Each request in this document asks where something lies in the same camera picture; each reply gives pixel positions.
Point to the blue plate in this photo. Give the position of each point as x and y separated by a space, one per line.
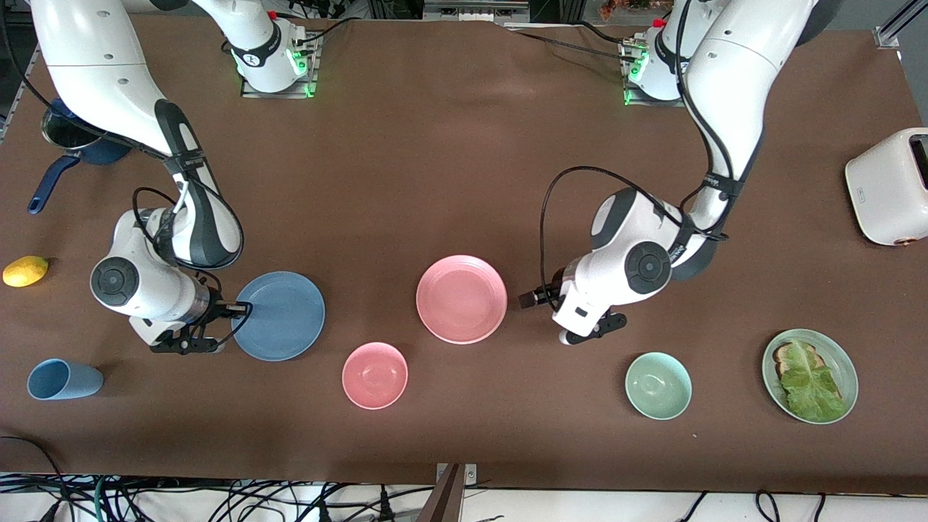
283 319

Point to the pink plate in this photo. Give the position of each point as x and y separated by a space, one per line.
461 299

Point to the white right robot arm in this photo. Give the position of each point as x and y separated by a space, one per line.
101 72

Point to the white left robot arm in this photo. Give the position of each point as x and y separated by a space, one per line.
732 94

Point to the blue cup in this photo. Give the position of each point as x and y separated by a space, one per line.
69 380

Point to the small green bowl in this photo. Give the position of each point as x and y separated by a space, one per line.
657 386

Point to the yellow lemon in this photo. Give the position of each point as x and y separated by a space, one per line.
25 271

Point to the small pink bowl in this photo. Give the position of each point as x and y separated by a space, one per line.
375 375

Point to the bread slice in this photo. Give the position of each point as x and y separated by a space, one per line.
781 354

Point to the blue saucepan with glass lid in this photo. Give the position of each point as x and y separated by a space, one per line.
65 130

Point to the green lettuce leaf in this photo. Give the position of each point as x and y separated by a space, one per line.
812 391

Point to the green plate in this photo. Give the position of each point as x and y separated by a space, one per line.
846 362

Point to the white toaster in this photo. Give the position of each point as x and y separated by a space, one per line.
888 188

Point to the metal table edge bracket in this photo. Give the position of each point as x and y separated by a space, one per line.
470 473

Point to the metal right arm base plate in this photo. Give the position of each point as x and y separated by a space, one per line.
254 94

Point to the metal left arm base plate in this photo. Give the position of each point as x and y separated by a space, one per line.
638 101

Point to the aluminium frame rail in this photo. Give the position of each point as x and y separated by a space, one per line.
471 11

